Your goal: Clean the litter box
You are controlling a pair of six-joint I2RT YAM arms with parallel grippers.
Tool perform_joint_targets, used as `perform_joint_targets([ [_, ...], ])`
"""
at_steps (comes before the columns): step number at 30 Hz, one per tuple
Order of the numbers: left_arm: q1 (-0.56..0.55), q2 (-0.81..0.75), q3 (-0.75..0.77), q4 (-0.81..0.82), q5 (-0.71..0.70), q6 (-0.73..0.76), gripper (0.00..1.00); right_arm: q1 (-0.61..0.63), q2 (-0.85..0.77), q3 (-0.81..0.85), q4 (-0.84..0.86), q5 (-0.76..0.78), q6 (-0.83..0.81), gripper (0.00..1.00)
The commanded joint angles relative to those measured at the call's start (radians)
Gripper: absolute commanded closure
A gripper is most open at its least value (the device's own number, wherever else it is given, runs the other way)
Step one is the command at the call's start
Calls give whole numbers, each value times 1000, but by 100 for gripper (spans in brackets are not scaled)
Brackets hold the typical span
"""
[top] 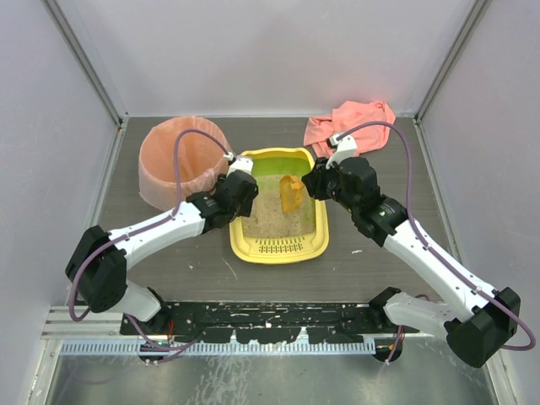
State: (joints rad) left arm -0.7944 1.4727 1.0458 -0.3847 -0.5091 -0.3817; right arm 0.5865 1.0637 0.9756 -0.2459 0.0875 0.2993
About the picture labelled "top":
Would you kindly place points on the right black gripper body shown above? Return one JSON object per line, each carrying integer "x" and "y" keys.
{"x": 315, "y": 182}

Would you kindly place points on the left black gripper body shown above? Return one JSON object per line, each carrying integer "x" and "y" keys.
{"x": 247, "y": 196}

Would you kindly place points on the orange litter scoop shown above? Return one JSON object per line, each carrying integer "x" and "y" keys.
{"x": 291, "y": 195}

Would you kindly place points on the yellow green litter box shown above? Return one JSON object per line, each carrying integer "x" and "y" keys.
{"x": 281, "y": 162}

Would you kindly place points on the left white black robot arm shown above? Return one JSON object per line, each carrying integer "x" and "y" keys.
{"x": 99, "y": 265}

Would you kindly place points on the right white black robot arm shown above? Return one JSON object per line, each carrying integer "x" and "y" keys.
{"x": 474, "y": 317}

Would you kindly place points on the cat litter sand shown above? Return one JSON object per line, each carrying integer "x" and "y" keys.
{"x": 268, "y": 220}

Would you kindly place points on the bin with pink liner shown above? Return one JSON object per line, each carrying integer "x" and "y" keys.
{"x": 178, "y": 157}

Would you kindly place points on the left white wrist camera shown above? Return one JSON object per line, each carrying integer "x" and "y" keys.
{"x": 238, "y": 163}

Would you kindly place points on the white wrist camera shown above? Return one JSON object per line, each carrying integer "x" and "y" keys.
{"x": 343, "y": 147}
{"x": 238, "y": 163}

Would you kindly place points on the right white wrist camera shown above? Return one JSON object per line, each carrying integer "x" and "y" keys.
{"x": 343, "y": 147}

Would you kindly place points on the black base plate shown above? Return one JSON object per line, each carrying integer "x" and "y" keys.
{"x": 265, "y": 323}

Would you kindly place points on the white slotted cable duct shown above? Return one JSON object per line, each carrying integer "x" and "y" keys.
{"x": 135, "y": 347}

